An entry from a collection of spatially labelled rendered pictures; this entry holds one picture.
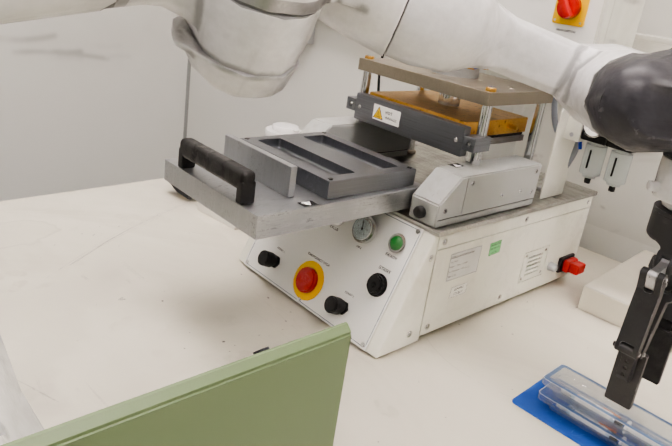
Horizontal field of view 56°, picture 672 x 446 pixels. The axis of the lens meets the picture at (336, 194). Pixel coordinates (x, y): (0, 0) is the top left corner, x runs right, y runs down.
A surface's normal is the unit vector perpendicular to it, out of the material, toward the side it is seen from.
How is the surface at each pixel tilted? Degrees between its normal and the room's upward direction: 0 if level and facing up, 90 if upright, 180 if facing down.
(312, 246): 65
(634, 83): 70
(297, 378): 90
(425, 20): 95
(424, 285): 90
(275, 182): 90
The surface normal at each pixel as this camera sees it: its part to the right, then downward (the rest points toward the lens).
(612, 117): -0.74, 0.34
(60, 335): 0.14, -0.94
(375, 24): -0.25, 0.73
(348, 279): -0.61, -0.28
